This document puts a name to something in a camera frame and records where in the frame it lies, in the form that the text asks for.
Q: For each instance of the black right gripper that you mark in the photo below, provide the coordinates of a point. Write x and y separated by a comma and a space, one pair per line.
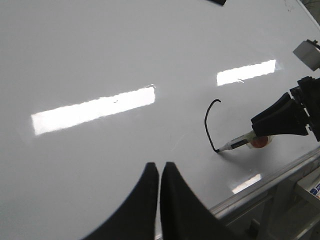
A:
285, 117

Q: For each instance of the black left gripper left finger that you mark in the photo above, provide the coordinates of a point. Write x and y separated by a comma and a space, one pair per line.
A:
135, 218

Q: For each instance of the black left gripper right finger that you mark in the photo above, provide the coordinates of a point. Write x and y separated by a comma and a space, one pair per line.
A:
182, 215

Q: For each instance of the white black whiteboard marker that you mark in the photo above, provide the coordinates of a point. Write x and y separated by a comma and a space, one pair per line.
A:
250, 139

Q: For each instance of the grey camera box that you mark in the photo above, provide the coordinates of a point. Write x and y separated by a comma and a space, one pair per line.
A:
308, 51

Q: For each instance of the white whiteboard with metal frame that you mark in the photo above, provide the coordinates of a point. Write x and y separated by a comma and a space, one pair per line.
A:
91, 90

